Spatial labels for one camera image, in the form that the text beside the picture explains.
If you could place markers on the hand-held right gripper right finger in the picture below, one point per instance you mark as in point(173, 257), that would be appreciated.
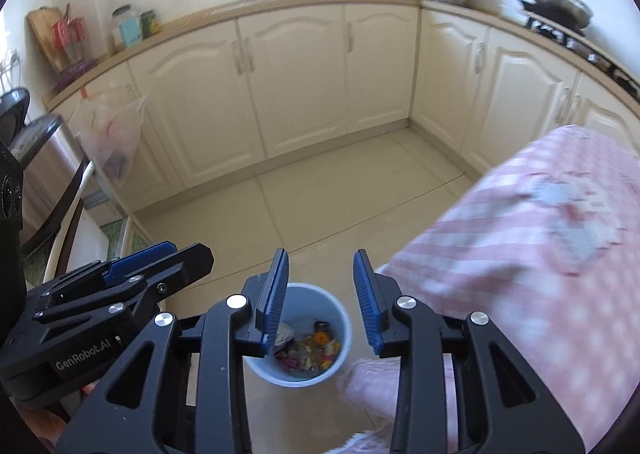
point(367, 304)

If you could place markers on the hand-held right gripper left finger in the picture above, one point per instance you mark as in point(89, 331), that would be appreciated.
point(272, 304)

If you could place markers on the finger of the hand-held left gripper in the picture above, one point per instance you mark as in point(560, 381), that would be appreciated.
point(185, 264)
point(140, 261)

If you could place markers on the light blue trash bin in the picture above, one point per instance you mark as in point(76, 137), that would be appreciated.
point(325, 304)

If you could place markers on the pile of colourful wrappers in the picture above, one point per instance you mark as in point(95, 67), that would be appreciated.
point(310, 349)

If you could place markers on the person's left hand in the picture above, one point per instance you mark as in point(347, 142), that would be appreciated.
point(45, 426)

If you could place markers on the pink fluffy clothing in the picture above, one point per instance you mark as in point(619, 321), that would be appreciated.
point(370, 384)

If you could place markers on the hanging clear plastic bag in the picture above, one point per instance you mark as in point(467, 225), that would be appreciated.
point(110, 133)

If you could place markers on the brushed metal container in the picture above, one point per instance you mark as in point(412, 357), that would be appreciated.
point(45, 168)

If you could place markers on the pink checkered bear tablecloth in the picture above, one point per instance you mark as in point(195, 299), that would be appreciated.
point(500, 259)

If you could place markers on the cream lower cabinets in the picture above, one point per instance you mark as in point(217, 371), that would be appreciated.
point(300, 73)

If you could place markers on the clear jar with blue label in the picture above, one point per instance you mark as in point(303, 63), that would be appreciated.
point(127, 28)

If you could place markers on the clear holder with red utensils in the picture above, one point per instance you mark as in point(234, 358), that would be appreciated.
point(72, 36)

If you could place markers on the small dark jar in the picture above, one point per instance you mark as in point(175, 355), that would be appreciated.
point(150, 23)

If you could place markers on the wooden cutting board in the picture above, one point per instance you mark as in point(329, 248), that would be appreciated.
point(45, 38)

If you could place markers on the black gas stove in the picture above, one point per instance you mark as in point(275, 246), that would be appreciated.
point(580, 43)

